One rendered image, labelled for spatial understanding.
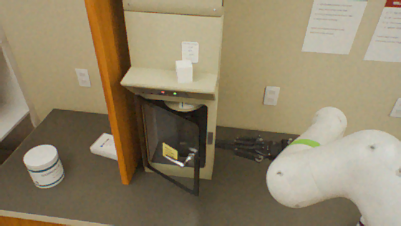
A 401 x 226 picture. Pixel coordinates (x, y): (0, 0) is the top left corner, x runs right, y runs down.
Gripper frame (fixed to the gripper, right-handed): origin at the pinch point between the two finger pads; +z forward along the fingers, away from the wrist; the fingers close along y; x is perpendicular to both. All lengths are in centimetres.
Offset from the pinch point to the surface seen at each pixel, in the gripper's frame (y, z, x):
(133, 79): -1.9, 32.9, -23.0
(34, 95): -54, 118, 28
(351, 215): -3, -56, 34
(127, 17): -11, 36, -41
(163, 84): -0.6, 22.1, -23.0
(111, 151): -18, 56, 30
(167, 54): -11.1, 22.8, -28.9
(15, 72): -50, 121, 11
